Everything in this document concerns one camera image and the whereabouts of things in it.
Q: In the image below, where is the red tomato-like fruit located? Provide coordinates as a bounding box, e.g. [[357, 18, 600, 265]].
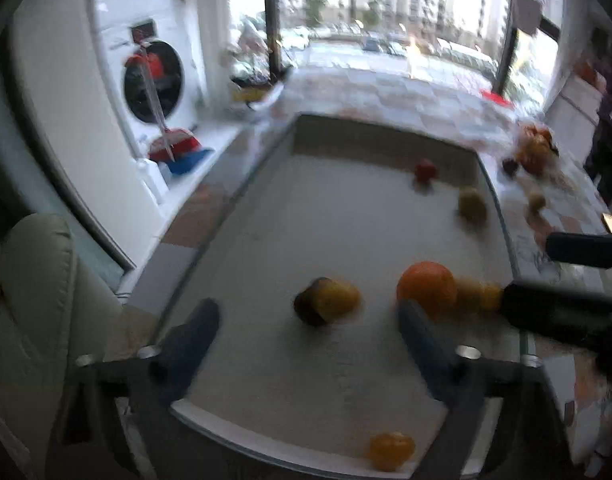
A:
[[414, 158, 438, 185]]

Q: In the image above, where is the green-yellow round fruit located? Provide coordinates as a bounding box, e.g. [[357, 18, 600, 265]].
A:
[[458, 188, 487, 223]]

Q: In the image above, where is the small green fruit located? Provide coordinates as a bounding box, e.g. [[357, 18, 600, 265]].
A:
[[528, 191, 546, 216]]

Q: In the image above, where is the yellow banana-like fruit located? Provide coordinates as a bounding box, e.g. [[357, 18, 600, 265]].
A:
[[315, 280, 362, 323]]

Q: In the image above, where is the clear glass fruit bowl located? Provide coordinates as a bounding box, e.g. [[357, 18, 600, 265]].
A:
[[514, 122, 560, 177]]

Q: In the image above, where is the small yellow-orange fruit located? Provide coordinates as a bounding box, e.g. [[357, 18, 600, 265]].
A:
[[368, 432, 417, 472]]

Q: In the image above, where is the person in dark clothes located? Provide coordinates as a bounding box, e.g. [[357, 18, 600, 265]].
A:
[[583, 44, 612, 206]]

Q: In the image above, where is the smartphone in orange case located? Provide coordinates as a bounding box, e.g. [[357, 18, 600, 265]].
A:
[[601, 212, 612, 234]]

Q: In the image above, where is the large orange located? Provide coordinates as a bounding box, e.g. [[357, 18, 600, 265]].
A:
[[396, 261, 458, 318]]

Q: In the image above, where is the red flat dish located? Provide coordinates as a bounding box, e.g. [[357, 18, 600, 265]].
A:
[[480, 90, 514, 110]]

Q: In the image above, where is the small orange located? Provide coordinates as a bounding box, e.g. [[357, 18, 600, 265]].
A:
[[457, 278, 503, 312]]

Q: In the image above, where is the grey shallow tray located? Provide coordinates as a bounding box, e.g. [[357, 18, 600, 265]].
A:
[[164, 115, 516, 479]]

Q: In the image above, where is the dark purple plum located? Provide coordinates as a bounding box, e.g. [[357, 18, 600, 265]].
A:
[[293, 276, 330, 330]]

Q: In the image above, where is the dark plum on table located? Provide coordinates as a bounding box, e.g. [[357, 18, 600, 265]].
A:
[[501, 157, 519, 178]]

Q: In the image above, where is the lower washing machine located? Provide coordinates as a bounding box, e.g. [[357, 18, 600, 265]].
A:
[[94, 3, 201, 158]]

